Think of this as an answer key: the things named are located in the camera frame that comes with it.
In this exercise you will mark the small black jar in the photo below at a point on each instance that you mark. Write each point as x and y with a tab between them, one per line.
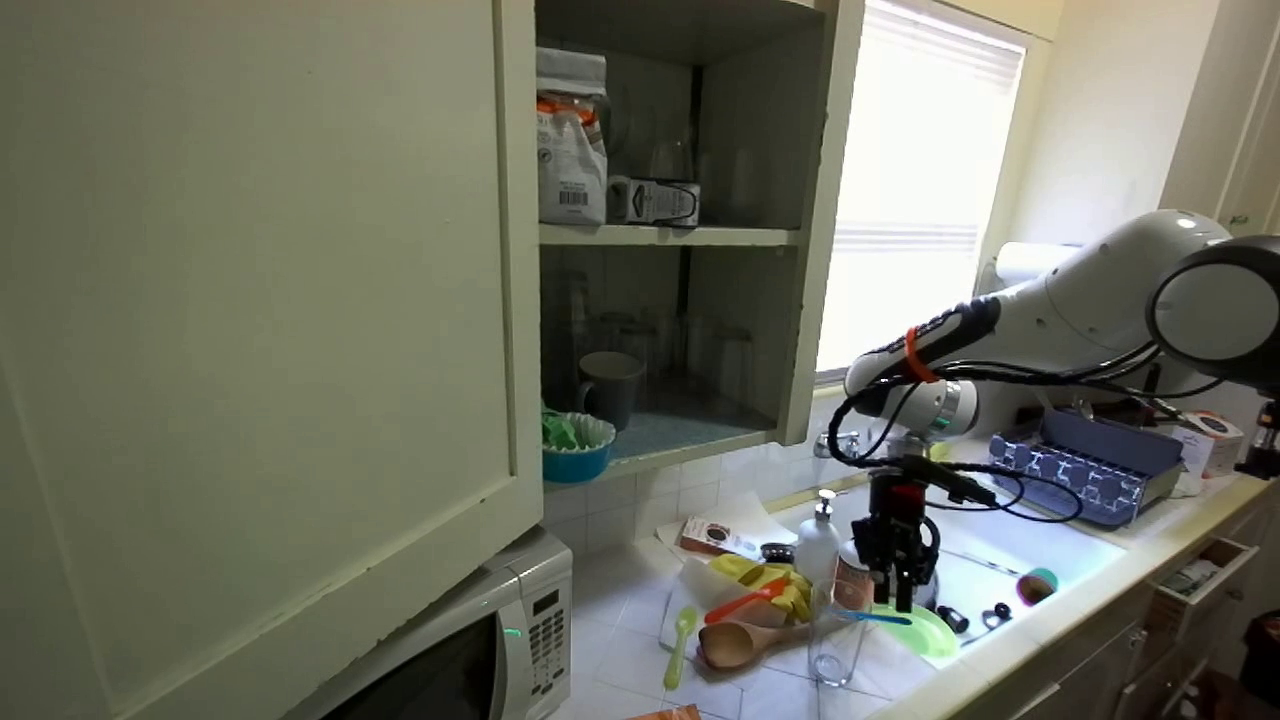
777	552

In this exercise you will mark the green plate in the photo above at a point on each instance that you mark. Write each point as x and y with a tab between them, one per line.
930	632

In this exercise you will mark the cream wall cabinet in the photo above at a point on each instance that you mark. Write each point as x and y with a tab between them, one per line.
300	300

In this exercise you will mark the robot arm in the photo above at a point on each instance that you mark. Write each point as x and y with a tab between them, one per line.
1085	300

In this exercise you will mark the white coffee bag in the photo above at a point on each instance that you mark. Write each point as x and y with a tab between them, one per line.
570	150

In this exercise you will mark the window with white blind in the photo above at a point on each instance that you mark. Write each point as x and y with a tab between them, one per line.
910	180

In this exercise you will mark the white soap dispenser bottle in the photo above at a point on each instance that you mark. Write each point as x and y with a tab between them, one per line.
817	545

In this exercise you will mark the blue knife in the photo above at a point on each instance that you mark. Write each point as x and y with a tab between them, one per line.
880	617

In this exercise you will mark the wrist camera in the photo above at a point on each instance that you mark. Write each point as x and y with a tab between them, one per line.
945	480

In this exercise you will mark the brown cardboard box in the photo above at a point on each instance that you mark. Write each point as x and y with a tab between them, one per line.
712	537

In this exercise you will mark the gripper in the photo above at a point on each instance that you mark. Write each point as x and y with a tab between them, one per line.
898	497

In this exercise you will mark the dark grey mug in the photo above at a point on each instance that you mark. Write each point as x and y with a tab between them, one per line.
608	385

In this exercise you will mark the teal and brown sponge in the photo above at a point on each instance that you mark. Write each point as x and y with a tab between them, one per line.
1036	587

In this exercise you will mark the small black white box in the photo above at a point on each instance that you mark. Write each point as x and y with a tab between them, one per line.
652	202

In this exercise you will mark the brown paper cup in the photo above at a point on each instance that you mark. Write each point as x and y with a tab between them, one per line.
850	585

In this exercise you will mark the green plastic spoon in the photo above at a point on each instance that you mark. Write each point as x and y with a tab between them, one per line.
680	645

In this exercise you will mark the row of drinking glasses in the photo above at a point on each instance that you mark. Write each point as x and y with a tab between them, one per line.
690	345

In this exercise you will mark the wooden spoon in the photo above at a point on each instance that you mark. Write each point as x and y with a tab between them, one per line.
735	643

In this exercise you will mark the white microwave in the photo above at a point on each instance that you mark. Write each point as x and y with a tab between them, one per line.
530	620

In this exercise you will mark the white carton box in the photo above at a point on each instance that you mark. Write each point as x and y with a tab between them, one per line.
1212	440

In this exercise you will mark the stack of coffee filters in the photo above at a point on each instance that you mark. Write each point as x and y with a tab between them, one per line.
590	430

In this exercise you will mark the chrome tap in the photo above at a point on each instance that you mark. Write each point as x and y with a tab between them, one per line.
838	440

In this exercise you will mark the blue grey dish rack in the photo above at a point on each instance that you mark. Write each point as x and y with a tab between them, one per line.
1090	465

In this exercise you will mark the clear glass cup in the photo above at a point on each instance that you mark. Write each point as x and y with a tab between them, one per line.
836	650

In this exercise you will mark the paper towel roll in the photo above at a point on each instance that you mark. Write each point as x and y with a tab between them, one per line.
1030	262

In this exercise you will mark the white sink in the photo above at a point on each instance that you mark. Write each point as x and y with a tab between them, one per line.
1010	560

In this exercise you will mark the dark bottle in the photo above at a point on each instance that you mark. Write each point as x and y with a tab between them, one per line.
1265	445

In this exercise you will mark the cream drawer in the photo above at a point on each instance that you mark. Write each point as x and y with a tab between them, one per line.
1205	585

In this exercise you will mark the microwave door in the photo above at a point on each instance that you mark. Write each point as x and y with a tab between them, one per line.
430	680

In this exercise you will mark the yellow rubber gloves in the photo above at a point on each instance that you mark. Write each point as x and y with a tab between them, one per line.
770	578

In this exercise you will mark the cream cabinet door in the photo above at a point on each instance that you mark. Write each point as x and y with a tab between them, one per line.
260	350

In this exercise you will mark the blue bowl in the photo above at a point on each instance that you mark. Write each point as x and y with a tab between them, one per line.
578	465

